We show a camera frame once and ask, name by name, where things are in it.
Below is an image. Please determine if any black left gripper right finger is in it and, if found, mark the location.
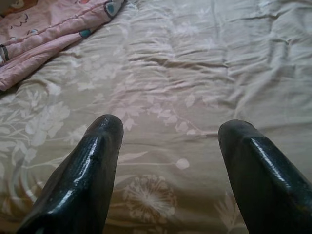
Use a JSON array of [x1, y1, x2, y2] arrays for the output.
[[217, 119, 312, 234]]

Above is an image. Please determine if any pink cartoon print blanket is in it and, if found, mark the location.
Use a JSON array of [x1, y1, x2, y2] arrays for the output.
[[0, 0, 128, 92]]

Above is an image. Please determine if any bed with beige floral sheet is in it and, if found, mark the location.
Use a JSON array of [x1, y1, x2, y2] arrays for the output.
[[0, 0, 312, 234]]

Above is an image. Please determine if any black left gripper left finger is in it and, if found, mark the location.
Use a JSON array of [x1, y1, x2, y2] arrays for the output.
[[17, 114, 124, 234]]

